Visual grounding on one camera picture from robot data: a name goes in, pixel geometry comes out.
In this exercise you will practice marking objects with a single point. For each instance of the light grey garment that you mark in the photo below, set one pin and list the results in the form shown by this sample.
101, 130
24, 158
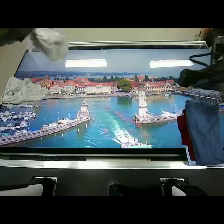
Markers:
50, 43

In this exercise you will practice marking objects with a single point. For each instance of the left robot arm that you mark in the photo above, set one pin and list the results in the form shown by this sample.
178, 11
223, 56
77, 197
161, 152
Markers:
45, 186

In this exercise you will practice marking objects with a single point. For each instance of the person's forearm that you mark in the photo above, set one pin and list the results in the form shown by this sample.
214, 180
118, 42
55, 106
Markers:
205, 33

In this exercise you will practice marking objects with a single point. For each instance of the red garment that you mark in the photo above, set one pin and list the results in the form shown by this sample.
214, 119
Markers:
185, 134

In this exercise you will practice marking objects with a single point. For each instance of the blue garment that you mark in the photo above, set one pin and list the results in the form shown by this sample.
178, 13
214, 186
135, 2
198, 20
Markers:
204, 133

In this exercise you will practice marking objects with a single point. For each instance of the white garment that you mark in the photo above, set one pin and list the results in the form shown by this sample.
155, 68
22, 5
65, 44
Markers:
20, 90

